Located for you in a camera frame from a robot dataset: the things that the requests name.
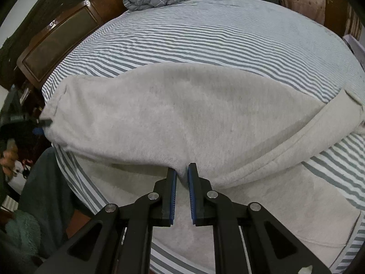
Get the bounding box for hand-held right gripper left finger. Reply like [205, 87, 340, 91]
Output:
[34, 168, 177, 274]

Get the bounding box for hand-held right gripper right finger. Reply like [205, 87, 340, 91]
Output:
[188, 163, 332, 274]

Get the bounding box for light grey pants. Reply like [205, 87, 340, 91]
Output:
[40, 63, 365, 266]

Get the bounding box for person's left hand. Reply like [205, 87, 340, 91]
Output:
[0, 141, 20, 177]

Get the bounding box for dark wooden headboard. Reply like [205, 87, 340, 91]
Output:
[0, 0, 137, 112]

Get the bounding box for green fleece garment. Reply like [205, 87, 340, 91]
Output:
[0, 210, 43, 256]

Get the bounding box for striped bed sheet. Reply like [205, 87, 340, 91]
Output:
[41, 0, 365, 274]

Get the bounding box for brown wooden cabinet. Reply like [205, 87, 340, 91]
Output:
[324, 0, 363, 39]

